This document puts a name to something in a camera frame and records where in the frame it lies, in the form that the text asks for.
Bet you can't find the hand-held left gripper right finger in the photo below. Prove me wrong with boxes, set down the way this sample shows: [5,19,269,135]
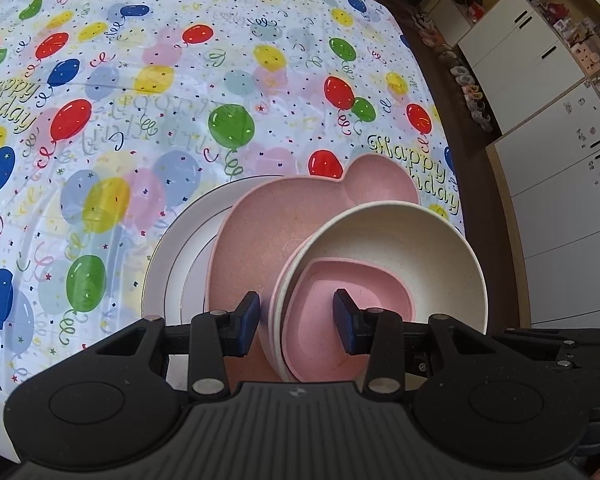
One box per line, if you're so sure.
[332,288,502,402]

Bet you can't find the pink bear-shaped plate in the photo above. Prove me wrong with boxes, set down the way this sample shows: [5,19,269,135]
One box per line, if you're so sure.
[206,154,422,386]

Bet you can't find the pink bowl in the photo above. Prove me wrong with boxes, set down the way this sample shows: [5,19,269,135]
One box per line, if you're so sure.
[266,245,311,381]

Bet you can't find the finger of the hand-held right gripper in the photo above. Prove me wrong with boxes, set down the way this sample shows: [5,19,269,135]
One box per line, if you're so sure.
[502,327,600,368]

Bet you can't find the cream bowl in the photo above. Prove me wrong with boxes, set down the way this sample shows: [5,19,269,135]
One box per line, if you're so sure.
[275,201,486,386]

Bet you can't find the small white plate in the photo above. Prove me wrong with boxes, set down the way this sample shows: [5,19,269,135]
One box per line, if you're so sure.
[179,232,221,323]

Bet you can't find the balloon printed tablecloth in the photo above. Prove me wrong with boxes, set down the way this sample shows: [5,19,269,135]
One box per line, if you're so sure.
[0,0,466,461]

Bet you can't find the row of shelf ornaments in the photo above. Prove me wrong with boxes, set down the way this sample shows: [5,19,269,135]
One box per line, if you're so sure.
[520,0,600,93]

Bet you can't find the row of shoes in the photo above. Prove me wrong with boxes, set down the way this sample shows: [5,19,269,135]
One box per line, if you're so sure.
[412,7,496,133]

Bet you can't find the pink heart-shaped dish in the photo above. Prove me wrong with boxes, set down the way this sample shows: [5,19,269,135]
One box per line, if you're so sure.
[288,258,416,381]

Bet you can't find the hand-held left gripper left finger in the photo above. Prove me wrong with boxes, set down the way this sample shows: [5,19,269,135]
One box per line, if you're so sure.
[96,290,262,402]

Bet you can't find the white wall cabinet unit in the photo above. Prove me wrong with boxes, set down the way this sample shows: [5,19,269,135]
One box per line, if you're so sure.
[432,0,600,326]

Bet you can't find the large white plate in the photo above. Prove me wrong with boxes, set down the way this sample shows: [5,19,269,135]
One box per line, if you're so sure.
[141,175,286,323]

